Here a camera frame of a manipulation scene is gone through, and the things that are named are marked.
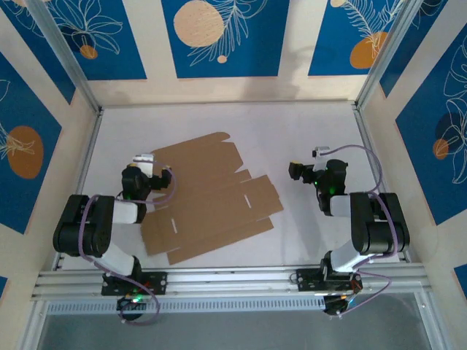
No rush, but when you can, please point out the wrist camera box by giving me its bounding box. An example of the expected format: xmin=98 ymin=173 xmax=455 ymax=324
xmin=312 ymin=145 xmax=332 ymax=172
xmin=132 ymin=154 xmax=155 ymax=179

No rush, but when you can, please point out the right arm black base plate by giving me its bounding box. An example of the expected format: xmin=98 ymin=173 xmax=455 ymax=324
xmin=296 ymin=268 xmax=364 ymax=292

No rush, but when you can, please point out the brown cardboard box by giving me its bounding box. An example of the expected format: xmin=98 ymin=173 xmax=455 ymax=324
xmin=140 ymin=131 xmax=285 ymax=265

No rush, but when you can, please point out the aluminium side rail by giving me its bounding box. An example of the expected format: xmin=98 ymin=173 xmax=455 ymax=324
xmin=50 ymin=107 xmax=107 ymax=273
xmin=352 ymin=101 xmax=413 ymax=265

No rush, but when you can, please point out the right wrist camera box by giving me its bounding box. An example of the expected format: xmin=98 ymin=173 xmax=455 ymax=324
xmin=312 ymin=145 xmax=332 ymax=172

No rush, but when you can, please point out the clear plastic rail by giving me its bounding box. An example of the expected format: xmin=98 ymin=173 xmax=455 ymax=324
xmin=25 ymin=0 xmax=103 ymax=114

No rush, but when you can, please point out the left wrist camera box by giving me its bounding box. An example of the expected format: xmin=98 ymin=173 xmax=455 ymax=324
xmin=132 ymin=154 xmax=155 ymax=179

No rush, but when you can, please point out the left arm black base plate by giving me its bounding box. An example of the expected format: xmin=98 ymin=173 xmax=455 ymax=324
xmin=101 ymin=271 xmax=169 ymax=296

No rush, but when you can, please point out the wide aluminium mounting rail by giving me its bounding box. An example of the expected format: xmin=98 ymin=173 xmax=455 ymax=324
xmin=31 ymin=264 xmax=433 ymax=302

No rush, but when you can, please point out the aluminium corner post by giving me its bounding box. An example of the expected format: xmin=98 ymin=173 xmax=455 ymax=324
xmin=354 ymin=0 xmax=420 ymax=109

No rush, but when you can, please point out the black electronics board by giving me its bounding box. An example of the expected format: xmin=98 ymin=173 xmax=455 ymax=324
xmin=323 ymin=295 xmax=357 ymax=316
xmin=116 ymin=295 xmax=150 ymax=322

